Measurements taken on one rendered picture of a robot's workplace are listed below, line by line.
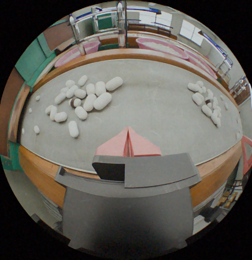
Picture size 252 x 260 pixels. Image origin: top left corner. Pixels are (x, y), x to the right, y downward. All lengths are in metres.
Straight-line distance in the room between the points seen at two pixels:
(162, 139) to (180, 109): 0.08
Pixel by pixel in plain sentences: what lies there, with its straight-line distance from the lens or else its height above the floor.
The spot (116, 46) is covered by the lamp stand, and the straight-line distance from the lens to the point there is 0.59.
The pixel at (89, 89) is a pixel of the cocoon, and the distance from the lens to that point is 0.18.
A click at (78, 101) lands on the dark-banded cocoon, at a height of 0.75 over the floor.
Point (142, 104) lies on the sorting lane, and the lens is 0.16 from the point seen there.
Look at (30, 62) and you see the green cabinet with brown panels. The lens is 0.71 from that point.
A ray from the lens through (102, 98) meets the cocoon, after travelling 0.15.
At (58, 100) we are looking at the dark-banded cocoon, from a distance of 0.23.
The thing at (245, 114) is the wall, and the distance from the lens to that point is 4.80.
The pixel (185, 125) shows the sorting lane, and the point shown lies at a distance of 0.19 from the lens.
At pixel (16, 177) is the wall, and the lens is 1.57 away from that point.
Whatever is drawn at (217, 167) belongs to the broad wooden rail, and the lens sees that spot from 0.26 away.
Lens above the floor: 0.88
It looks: 76 degrees down
